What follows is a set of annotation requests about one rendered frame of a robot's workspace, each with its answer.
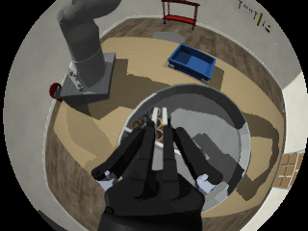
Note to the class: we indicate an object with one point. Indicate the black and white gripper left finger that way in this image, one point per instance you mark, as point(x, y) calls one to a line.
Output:
point(108, 173)

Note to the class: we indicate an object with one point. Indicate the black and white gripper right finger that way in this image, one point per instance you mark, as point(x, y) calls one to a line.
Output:
point(205, 176)

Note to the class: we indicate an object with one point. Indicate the blue shallow tray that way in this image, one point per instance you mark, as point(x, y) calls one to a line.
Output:
point(192, 62)

